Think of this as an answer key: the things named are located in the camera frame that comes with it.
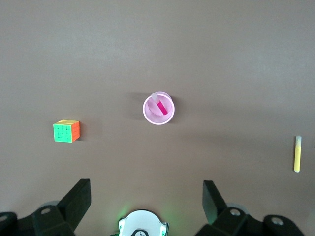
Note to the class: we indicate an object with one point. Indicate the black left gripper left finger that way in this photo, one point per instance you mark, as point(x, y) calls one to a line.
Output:
point(73, 209)

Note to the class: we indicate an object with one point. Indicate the colourful puzzle cube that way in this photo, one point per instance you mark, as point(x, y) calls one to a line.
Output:
point(64, 132)

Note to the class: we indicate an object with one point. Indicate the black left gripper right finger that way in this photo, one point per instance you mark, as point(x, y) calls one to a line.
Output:
point(214, 209)

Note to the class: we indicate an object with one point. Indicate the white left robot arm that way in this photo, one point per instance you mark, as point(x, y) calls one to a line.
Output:
point(142, 221)

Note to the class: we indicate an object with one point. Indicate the yellow marker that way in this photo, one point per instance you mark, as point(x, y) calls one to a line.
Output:
point(297, 157)

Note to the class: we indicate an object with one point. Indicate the pink marker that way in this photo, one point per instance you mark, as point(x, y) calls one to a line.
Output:
point(161, 108)

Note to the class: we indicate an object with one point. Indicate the pink mesh cup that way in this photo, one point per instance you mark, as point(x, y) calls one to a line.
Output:
point(150, 115)

